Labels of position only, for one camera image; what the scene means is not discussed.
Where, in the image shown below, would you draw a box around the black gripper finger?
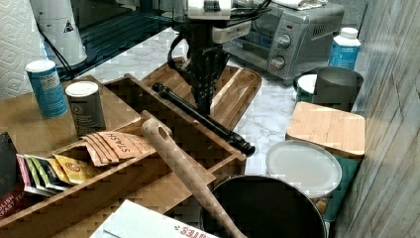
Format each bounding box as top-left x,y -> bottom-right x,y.
185,49 -> 208,109
205,50 -> 230,115

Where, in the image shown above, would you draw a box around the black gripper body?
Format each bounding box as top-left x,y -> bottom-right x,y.
172,16 -> 252,57

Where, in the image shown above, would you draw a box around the wooden drawer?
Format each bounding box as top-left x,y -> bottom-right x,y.
50,75 -> 246,219

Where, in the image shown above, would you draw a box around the wooden cutting board tray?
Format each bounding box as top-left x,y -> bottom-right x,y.
142,63 -> 262,130

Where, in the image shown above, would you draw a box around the silver toaster oven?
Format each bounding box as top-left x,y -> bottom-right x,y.
224,3 -> 345,79

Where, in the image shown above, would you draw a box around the green white enamel mug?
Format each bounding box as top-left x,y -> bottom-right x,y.
294,74 -> 317,103

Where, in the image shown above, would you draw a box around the black dish rack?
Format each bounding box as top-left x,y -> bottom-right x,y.
71,11 -> 172,76

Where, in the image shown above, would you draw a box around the grey spice canister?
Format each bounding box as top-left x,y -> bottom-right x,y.
65,81 -> 106,137

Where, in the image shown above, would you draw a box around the grey metal cup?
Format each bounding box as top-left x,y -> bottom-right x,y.
312,66 -> 364,112

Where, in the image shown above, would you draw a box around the orange Stash tea bags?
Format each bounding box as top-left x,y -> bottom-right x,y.
82,131 -> 153,167

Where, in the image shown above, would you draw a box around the blue white plastic bottle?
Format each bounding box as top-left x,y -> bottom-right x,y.
328,27 -> 361,70

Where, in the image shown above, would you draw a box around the white cylindrical appliance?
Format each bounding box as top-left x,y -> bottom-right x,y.
30,0 -> 87,67

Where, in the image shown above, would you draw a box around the jar with white lid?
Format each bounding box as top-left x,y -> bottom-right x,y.
265,140 -> 342,215

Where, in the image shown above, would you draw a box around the teal canister with bamboo lid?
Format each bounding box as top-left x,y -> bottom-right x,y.
285,101 -> 366,222

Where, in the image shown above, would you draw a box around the black round pot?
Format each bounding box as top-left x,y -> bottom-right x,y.
212,176 -> 327,238

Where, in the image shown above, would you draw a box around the blue salt canister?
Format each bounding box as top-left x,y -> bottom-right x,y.
25,59 -> 67,118

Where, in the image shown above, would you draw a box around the yellow tea bag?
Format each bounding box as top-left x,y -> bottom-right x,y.
54,155 -> 101,184

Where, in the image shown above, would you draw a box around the white paper box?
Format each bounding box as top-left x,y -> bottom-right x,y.
89,199 -> 218,238

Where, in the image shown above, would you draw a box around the white paper towel roll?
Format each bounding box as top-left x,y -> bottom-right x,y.
0,0 -> 46,100

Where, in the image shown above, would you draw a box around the wooden organizer cabinet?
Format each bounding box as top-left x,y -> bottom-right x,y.
0,74 -> 217,238

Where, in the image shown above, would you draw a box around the assorted colourful tea bags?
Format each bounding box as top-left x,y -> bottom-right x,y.
16,154 -> 70,197

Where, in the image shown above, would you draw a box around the dark tea box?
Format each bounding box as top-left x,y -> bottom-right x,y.
0,132 -> 25,219

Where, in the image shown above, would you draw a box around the wooden spoon handle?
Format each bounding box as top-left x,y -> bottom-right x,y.
142,119 -> 248,238

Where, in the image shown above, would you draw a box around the black metal drawer handle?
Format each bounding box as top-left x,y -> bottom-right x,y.
152,82 -> 256,157

